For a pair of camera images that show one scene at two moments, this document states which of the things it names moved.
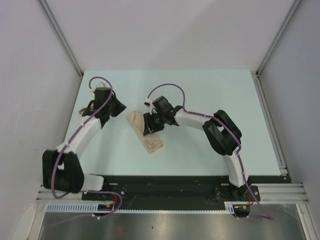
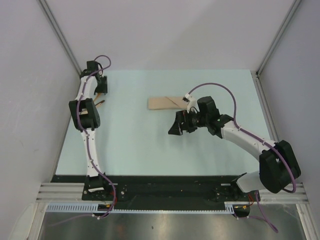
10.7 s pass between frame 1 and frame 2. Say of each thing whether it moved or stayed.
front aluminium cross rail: stayed
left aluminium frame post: stayed
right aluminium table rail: stayed
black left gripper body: moved
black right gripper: moved
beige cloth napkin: moved
